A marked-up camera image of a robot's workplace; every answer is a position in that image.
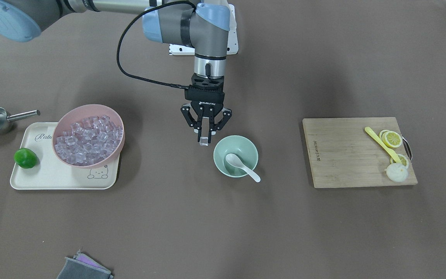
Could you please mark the lemon slice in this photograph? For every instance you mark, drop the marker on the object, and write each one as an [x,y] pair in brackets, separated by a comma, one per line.
[404,162]
[390,138]

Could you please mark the cream serving tray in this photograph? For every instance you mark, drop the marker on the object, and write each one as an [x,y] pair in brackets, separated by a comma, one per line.
[51,173]

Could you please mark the wooden cutting board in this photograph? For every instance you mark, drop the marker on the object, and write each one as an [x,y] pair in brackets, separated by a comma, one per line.
[343,155]

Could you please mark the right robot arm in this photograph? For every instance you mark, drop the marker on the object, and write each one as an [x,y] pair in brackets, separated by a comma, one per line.
[206,26]

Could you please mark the pink bowl with ice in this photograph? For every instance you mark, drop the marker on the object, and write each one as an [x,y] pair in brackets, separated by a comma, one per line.
[89,136]

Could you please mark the mint green bowl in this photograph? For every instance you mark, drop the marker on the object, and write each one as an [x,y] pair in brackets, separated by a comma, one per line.
[241,147]

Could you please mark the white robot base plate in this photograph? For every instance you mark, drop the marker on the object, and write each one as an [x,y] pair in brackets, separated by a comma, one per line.
[232,47]

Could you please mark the lemon slice upper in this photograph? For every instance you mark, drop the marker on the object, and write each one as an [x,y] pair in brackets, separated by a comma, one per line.
[404,162]

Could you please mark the lemon slice lower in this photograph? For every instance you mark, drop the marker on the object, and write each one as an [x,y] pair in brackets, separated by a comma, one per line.
[390,138]

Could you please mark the clear ice cube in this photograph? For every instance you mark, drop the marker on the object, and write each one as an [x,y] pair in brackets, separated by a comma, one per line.
[204,141]

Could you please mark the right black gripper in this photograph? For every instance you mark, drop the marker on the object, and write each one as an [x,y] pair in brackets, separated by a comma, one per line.
[206,107]

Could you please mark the yellow plastic knife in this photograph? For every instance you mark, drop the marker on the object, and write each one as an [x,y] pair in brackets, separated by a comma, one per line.
[376,138]

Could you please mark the white ceramic spoon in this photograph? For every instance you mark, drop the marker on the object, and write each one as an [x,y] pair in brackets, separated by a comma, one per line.
[235,161]

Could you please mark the green lime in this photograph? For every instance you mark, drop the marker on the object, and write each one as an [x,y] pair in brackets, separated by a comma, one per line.
[26,158]

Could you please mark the grey folded cloth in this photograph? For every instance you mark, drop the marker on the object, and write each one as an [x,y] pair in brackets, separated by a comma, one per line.
[82,266]

